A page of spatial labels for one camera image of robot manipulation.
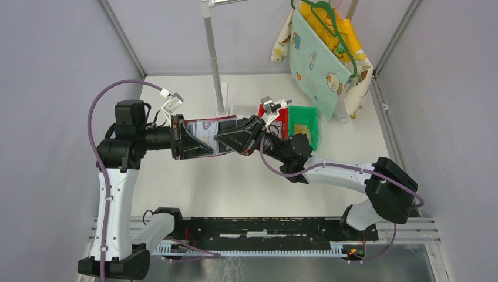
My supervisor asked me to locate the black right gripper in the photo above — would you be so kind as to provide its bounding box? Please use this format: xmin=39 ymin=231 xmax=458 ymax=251
xmin=213 ymin=116 xmax=288 ymax=164

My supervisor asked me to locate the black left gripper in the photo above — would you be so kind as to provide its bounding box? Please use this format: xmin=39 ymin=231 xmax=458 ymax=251
xmin=139 ymin=114 xmax=214 ymax=160

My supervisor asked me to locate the dark grey credit card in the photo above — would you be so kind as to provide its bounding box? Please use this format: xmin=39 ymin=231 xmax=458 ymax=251
xmin=218 ymin=119 xmax=237 ymax=153

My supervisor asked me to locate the red leather card holder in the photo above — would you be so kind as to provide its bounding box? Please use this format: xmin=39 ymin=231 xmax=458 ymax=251
xmin=185 ymin=115 xmax=237 ymax=158

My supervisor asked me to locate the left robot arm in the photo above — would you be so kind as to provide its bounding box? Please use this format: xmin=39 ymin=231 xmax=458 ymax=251
xmin=78 ymin=100 xmax=214 ymax=281

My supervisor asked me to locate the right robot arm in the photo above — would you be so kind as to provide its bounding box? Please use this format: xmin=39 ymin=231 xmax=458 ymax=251
xmin=214 ymin=115 xmax=418 ymax=240

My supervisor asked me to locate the silver patterned credit card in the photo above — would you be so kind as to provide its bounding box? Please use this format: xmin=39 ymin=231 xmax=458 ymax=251
xmin=189 ymin=120 xmax=219 ymax=154

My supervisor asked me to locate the red plastic bin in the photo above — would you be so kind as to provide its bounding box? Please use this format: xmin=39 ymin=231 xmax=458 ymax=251
xmin=258 ymin=104 xmax=288 ymax=138

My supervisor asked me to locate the white stand base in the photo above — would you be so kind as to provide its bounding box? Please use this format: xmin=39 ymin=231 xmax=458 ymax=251
xmin=216 ymin=82 xmax=229 ymax=118

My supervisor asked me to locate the green plastic bin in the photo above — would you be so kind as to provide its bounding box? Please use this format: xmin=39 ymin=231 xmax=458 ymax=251
xmin=288 ymin=106 xmax=319 ymax=150

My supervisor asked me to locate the mint cartoon cloth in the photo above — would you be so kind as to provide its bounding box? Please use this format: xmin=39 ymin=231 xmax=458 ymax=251
xmin=288 ymin=10 xmax=351 ymax=119

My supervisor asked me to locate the cream cartoon cloth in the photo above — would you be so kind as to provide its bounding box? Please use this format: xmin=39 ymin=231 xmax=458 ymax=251
xmin=270 ymin=12 xmax=373 ymax=120

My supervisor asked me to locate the silver stand pole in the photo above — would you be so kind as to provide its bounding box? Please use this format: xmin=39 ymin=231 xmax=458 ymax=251
xmin=200 ymin=0 xmax=224 ymax=112

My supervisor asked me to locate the green clothes hanger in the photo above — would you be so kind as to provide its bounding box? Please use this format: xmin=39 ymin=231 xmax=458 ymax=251
xmin=289 ymin=1 xmax=366 ymax=81

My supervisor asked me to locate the yellow garment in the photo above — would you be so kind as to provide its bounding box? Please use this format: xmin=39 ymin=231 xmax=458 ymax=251
xmin=299 ymin=1 xmax=367 ymax=63

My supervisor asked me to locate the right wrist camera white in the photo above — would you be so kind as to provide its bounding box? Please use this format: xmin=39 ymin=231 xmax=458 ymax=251
xmin=261 ymin=96 xmax=293 ymax=127

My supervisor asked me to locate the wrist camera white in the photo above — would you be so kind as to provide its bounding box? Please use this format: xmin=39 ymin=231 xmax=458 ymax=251
xmin=160 ymin=88 xmax=184 ymax=126
xmin=261 ymin=96 xmax=293 ymax=127

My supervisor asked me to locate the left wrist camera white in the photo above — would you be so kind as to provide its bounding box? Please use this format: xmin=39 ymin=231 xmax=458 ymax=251
xmin=160 ymin=88 xmax=184 ymax=126

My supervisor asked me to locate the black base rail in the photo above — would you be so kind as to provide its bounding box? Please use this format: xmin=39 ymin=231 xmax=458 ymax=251
xmin=169 ymin=217 xmax=379 ymax=251

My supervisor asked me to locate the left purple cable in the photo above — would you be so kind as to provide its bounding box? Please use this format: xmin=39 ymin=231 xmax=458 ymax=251
xmin=87 ymin=79 xmax=221 ymax=282

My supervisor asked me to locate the purple cable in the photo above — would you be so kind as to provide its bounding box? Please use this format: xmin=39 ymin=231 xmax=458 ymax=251
xmin=87 ymin=79 xmax=221 ymax=282
xmin=258 ymin=136 xmax=426 ymax=263

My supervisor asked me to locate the white cable duct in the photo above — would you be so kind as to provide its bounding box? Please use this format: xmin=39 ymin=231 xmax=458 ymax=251
xmin=149 ymin=241 xmax=366 ymax=258

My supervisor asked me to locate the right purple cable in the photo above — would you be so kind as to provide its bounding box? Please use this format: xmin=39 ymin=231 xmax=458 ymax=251
xmin=258 ymin=136 xmax=426 ymax=263

